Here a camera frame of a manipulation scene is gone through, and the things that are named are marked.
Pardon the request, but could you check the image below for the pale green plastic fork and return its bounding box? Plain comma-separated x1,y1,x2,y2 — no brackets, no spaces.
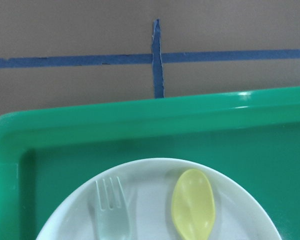
95,176,132,240

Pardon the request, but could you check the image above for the white round plate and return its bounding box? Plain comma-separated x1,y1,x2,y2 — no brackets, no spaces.
37,158,280,240

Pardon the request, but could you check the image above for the green plastic tray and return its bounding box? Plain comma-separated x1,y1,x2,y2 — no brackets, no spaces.
0,87,300,240

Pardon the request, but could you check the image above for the yellow plastic spoon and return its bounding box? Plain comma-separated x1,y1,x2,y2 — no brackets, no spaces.
171,169,216,240

